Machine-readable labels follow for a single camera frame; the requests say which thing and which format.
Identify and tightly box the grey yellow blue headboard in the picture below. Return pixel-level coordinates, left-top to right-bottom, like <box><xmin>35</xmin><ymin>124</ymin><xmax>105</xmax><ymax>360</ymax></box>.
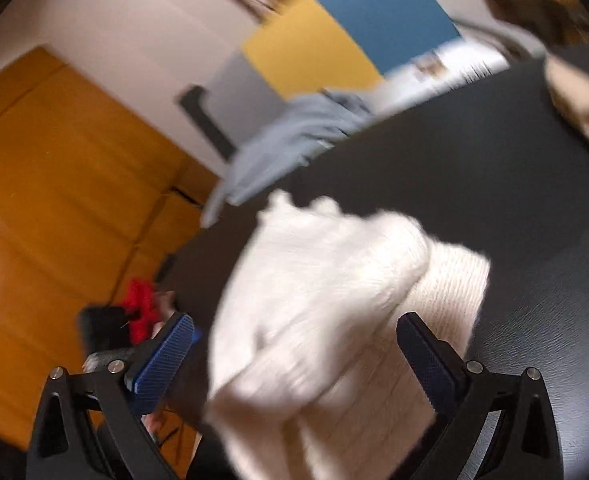
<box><xmin>200</xmin><ymin>0</ymin><xmax>459</xmax><ymax>157</ymax></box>

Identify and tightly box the dark round table mat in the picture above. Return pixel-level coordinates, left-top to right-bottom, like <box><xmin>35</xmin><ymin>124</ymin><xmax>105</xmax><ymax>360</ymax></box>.
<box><xmin>156</xmin><ymin>44</ymin><xmax>589</xmax><ymax>480</ymax></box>

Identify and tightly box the white knitted sweater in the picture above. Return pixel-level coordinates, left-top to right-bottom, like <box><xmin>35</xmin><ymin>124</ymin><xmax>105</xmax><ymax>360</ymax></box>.
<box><xmin>206</xmin><ymin>190</ymin><xmax>491</xmax><ymax>479</ymax></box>

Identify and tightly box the beige cloth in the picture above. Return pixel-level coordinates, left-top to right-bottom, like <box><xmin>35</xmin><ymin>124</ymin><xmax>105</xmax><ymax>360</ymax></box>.
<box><xmin>545</xmin><ymin>55</ymin><xmax>589</xmax><ymax>140</ymax></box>

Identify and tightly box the grey blue garment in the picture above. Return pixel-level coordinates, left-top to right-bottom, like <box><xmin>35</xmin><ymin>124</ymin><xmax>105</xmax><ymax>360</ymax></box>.
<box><xmin>201</xmin><ymin>90</ymin><xmax>375</xmax><ymax>229</ymax></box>

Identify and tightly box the white pillow with print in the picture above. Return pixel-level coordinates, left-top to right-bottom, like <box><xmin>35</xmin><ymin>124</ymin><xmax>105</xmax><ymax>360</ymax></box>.
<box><xmin>368</xmin><ymin>38</ymin><xmax>509</xmax><ymax>117</ymax></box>

